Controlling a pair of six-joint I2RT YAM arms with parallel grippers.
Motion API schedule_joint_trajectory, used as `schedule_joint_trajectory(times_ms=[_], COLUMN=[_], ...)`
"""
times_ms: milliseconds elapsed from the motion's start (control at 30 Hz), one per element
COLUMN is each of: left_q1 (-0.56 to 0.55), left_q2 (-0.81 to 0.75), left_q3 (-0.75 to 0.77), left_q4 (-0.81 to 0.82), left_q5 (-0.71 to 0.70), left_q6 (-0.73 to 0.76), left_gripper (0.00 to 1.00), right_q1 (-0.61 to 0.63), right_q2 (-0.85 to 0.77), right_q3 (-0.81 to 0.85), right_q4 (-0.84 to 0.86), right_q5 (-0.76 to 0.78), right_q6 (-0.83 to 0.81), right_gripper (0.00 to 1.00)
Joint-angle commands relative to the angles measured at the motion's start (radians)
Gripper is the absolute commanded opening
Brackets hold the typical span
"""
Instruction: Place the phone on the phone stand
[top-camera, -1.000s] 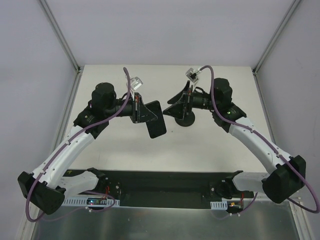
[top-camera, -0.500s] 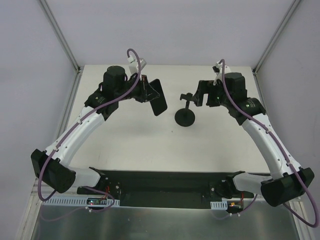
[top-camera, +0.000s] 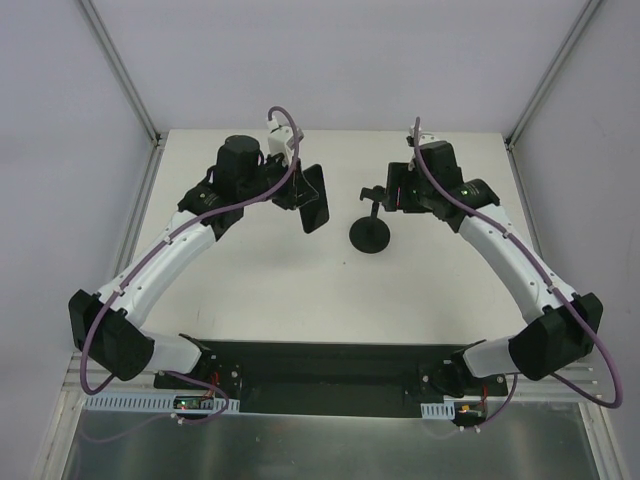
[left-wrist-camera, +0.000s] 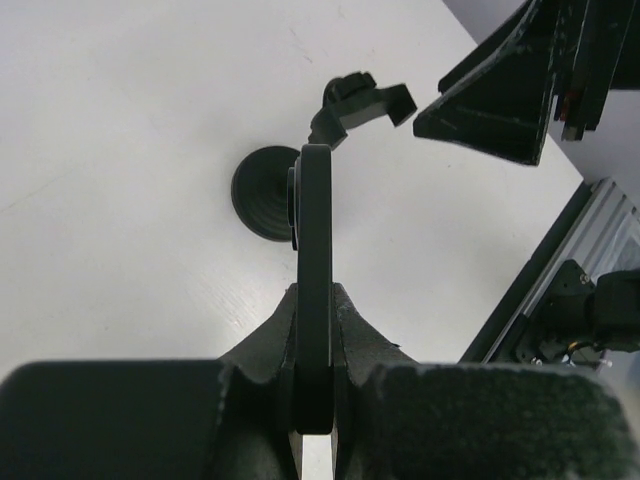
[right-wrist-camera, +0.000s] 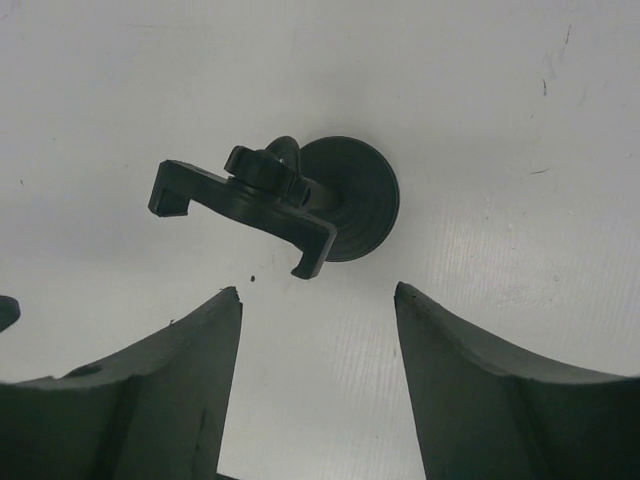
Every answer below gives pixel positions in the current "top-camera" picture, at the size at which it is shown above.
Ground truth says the black smartphone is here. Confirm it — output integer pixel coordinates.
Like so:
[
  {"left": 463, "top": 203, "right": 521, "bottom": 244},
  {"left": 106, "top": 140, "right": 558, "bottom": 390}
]
[{"left": 298, "top": 164, "right": 330, "bottom": 234}]

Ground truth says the black round-base phone stand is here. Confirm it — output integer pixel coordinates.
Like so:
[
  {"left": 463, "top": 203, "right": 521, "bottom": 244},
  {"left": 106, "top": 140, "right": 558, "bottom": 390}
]
[{"left": 349, "top": 185, "right": 391, "bottom": 254}]

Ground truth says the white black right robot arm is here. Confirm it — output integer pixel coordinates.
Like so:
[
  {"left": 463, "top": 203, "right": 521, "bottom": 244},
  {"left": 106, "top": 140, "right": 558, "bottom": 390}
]
[{"left": 383, "top": 141, "right": 603, "bottom": 397}]

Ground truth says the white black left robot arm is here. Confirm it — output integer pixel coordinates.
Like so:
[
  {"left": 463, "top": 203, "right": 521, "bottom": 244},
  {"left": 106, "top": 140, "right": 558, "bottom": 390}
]
[{"left": 68, "top": 126, "right": 328, "bottom": 389}]

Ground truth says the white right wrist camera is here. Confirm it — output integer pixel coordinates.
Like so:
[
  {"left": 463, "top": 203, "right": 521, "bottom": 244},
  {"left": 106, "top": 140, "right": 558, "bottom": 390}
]
[{"left": 406, "top": 127, "right": 440, "bottom": 150}]

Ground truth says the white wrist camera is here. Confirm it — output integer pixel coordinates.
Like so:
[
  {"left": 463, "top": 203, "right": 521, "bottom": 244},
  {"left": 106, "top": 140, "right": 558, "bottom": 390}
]
[
  {"left": 406, "top": 127, "right": 440, "bottom": 150},
  {"left": 267, "top": 120, "right": 294, "bottom": 166}
]

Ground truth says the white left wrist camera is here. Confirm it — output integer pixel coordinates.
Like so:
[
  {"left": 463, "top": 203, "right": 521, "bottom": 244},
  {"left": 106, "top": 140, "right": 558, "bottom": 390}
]
[{"left": 267, "top": 120, "right": 294, "bottom": 166}]

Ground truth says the white right cable duct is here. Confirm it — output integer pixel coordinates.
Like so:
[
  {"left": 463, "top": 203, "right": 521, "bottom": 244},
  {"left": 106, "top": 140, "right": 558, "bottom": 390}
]
[{"left": 420, "top": 401, "right": 456, "bottom": 421}]

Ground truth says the white cable duct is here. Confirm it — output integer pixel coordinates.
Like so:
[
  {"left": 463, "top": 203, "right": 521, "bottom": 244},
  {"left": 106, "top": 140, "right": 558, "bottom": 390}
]
[
  {"left": 84, "top": 393, "right": 240, "bottom": 415},
  {"left": 420, "top": 401, "right": 456, "bottom": 421}
]

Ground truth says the white left cable duct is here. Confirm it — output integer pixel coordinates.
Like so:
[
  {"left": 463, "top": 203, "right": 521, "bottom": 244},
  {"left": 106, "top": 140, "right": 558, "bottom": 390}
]
[{"left": 84, "top": 393, "right": 240, "bottom": 415}]

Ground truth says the aluminium left frame post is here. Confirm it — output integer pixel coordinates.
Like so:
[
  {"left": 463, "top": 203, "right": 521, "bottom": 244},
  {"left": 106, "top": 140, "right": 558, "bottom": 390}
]
[{"left": 74, "top": 0, "right": 162, "bottom": 146}]

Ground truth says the aluminium frame post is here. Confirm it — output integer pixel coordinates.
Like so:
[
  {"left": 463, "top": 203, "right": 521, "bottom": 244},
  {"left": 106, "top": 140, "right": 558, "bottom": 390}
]
[
  {"left": 74, "top": 0, "right": 162, "bottom": 146},
  {"left": 504, "top": 0, "right": 606, "bottom": 152}
]

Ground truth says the aluminium right frame post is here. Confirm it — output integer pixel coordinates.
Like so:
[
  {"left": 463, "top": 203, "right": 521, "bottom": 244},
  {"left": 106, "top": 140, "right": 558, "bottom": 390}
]
[{"left": 504, "top": 0, "right": 606, "bottom": 152}]

